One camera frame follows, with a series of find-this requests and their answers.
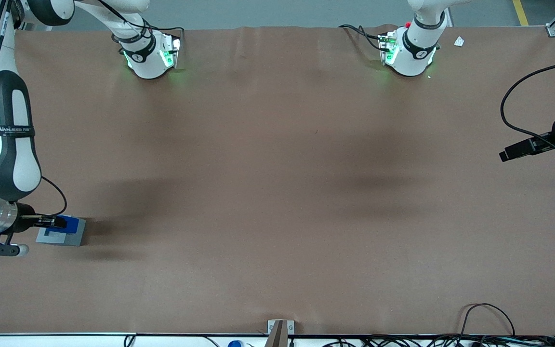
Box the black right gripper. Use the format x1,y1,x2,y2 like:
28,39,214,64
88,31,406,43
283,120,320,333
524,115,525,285
15,202,68,232

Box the blue plastic part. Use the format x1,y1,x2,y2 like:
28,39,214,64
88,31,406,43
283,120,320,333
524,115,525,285
44,215,80,237

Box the gray square base block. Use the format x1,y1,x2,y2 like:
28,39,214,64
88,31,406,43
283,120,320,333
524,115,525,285
36,216,87,247

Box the brown table cover sheet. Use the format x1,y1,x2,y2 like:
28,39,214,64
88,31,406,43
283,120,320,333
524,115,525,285
0,24,555,336

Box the long black left gripper cable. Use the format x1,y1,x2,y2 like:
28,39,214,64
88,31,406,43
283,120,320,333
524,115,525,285
500,58,555,160

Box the black arched cable loop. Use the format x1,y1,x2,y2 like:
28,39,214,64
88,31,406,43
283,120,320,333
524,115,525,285
460,303,516,338

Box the black cable bundle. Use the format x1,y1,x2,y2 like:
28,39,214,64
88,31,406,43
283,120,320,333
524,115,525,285
323,334,555,347

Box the black left base cables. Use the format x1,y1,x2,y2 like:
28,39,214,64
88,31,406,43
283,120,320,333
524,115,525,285
339,24,385,52

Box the black right base cable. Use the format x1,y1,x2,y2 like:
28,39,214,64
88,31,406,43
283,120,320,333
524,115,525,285
97,0,185,51

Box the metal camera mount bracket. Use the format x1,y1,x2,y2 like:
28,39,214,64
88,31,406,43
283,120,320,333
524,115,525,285
267,320,295,347

